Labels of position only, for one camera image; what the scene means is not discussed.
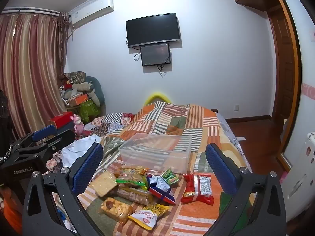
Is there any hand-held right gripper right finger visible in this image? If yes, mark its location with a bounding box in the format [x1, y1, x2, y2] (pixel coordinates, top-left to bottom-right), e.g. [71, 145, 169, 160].
[205, 143, 287, 236]

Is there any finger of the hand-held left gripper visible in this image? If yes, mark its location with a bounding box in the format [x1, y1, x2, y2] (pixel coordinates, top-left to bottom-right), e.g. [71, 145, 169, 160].
[12, 125, 57, 151]
[14, 129, 76, 160]

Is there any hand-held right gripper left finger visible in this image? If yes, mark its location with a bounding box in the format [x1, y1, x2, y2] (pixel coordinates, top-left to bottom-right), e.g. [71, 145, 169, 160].
[22, 143, 104, 236]

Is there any clear cracker packet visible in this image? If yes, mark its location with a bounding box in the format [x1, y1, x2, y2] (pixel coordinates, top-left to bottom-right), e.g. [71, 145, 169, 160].
[88, 170, 118, 197]

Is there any red white-label snack packet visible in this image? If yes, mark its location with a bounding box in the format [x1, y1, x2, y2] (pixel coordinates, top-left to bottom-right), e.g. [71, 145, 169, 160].
[180, 173, 214, 206]

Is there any green-edged biscuit packet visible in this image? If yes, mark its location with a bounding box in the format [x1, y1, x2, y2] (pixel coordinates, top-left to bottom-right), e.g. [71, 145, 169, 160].
[115, 166, 150, 190]

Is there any orange cracker packet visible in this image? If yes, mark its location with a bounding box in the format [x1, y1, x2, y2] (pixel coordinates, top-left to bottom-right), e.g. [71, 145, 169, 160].
[100, 197, 134, 225]

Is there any clear plastic container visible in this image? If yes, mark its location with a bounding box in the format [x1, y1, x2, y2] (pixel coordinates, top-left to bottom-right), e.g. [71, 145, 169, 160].
[118, 133, 192, 174]

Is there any dark grey box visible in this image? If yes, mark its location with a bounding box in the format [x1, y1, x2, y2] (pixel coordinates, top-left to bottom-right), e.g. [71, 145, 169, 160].
[56, 122, 75, 132]

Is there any red box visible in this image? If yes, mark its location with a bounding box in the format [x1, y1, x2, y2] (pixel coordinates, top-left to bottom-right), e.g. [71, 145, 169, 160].
[48, 112, 74, 129]

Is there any white crumpled cloth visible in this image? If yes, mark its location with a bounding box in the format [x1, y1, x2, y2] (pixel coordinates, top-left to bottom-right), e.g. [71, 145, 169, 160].
[61, 135, 102, 171]

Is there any pink plush toy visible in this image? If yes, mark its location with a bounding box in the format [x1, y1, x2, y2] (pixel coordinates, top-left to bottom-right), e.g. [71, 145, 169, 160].
[71, 114, 85, 134]

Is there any grey printed bed sheet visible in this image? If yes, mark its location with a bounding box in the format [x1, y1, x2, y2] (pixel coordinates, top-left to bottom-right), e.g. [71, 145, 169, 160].
[217, 113, 251, 153]

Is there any orange cloth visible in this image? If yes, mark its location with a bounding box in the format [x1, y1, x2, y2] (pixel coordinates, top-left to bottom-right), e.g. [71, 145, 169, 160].
[0, 177, 26, 236]

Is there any orange flat box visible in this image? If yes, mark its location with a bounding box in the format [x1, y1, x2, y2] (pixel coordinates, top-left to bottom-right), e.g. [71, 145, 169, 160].
[66, 93, 89, 107]

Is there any small green snack packet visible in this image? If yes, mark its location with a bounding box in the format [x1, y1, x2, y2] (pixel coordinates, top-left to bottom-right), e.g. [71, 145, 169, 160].
[160, 168, 179, 185]

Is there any checkered patchwork quilt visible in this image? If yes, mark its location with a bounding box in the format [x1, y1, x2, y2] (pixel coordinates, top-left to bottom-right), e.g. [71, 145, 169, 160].
[84, 112, 135, 138]

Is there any grey striped plush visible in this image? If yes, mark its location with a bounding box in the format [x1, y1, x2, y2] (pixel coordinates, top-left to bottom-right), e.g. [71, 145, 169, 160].
[61, 82, 100, 105]

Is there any brown bar snack packet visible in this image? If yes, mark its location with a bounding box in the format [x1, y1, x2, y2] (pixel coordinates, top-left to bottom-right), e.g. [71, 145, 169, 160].
[117, 186, 154, 206]

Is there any blue red white packet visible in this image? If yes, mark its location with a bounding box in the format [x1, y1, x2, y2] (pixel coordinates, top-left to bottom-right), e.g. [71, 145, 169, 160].
[146, 173, 176, 206]

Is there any camouflage fabric bag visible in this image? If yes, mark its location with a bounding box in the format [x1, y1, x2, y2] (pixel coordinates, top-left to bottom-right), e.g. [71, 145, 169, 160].
[63, 71, 86, 84]

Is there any striped patchwork blanket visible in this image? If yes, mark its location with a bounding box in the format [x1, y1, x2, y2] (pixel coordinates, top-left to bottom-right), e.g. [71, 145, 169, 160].
[47, 101, 254, 236]

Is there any striped brown curtain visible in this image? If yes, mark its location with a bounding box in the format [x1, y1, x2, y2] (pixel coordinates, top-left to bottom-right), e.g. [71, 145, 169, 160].
[0, 11, 70, 140]

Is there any yellow white snack packet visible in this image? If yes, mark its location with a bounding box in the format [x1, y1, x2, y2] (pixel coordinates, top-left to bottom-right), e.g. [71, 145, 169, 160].
[127, 203, 170, 231]

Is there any yellow round object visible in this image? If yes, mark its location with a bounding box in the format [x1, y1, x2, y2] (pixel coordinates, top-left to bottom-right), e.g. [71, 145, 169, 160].
[144, 92, 171, 106]

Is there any wooden door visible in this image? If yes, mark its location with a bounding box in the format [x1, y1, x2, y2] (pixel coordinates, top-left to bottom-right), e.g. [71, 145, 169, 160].
[267, 5, 302, 158]

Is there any small black monitor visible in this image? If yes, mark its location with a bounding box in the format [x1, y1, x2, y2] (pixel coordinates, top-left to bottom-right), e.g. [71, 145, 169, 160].
[140, 43, 171, 67]

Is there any white air conditioner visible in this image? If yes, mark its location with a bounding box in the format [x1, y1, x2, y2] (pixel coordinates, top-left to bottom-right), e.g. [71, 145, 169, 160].
[68, 0, 115, 29]

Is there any black flat television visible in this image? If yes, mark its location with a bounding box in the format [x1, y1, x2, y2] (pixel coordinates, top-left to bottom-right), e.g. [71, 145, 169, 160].
[125, 13, 182, 48]

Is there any black white braided cord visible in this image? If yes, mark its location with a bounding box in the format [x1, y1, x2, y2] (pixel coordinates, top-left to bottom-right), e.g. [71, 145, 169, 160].
[0, 144, 13, 168]

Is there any black television cable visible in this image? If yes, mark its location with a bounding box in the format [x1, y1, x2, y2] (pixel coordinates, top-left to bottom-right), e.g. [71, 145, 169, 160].
[126, 37, 142, 61]

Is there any white curtain rail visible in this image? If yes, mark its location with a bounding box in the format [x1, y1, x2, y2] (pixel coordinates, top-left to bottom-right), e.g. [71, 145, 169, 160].
[0, 7, 61, 15]

